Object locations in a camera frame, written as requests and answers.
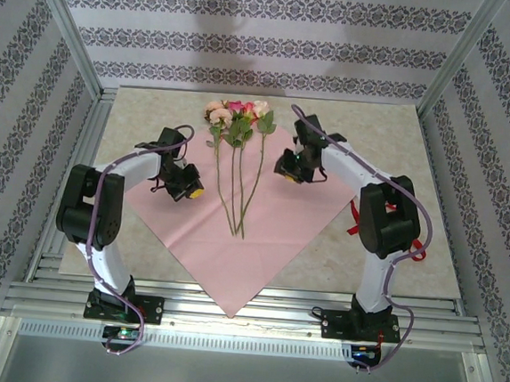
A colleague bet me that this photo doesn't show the left controller board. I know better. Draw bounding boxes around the left controller board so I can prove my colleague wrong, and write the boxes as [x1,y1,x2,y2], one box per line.
[101,323,142,343]

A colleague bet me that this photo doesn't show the aluminium frame post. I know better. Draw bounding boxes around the aluminium frame post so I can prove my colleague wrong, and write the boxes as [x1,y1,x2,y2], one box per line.
[15,0,113,98]
[414,0,508,128]

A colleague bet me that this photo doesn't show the right aluminium frame post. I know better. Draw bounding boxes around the right aluminium frame post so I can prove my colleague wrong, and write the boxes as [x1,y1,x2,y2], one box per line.
[414,0,508,128]

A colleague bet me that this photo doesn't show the right controller board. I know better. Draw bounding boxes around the right controller board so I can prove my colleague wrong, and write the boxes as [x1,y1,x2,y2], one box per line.
[349,345,382,362]

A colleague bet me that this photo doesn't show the pink and purple wrapping paper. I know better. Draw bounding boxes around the pink and purple wrapping paper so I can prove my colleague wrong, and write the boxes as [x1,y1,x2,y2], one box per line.
[113,110,362,329]

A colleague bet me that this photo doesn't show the peach double-bloom artificial flower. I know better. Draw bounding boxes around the peach double-bloom artificial flower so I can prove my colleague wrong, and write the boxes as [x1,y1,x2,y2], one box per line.
[193,98,248,238]

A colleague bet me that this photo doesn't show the slotted grey cable duct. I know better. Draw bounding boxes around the slotted grey cable duct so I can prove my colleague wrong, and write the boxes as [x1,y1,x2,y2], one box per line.
[16,315,467,375]

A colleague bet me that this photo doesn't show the left aluminium frame post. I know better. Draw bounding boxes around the left aluminium frame post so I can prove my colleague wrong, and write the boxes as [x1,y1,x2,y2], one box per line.
[15,0,113,98]

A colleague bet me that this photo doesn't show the right aluminium side rail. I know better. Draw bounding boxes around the right aluminium side rail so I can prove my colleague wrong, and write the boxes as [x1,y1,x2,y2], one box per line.
[403,118,484,317]

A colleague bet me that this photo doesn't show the pale peach artificial rose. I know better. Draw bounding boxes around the pale peach artificial rose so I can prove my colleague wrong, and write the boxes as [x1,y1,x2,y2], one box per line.
[237,98,280,232]

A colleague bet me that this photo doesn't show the aluminium side rail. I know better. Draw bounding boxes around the aluminium side rail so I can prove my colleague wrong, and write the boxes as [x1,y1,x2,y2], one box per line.
[26,82,116,288]
[403,118,484,317]

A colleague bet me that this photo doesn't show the left aluminium side rail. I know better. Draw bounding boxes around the left aluminium side rail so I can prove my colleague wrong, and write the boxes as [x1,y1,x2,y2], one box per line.
[26,82,116,288]

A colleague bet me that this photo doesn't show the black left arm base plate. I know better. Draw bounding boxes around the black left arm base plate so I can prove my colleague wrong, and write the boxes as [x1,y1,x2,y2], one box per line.
[82,289,166,327]

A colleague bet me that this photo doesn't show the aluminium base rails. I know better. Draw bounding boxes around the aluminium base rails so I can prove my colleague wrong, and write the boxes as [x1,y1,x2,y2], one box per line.
[3,261,490,355]

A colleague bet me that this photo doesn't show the red-pink artificial rose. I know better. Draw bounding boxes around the red-pink artificial rose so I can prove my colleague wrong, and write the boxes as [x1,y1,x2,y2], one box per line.
[227,101,258,240]

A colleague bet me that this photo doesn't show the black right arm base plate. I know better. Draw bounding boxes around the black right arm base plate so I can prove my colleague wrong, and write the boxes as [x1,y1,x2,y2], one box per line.
[320,307,401,346]

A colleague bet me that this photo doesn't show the red ribbon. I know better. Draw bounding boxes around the red ribbon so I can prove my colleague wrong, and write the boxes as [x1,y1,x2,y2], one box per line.
[344,198,432,263]

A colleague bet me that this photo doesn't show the magenta artificial rose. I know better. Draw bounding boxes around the magenta artificial rose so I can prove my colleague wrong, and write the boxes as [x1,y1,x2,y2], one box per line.
[214,99,247,231]

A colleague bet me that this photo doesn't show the controller board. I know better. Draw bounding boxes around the controller board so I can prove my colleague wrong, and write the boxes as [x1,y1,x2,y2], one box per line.
[101,323,142,343]
[349,345,382,362]

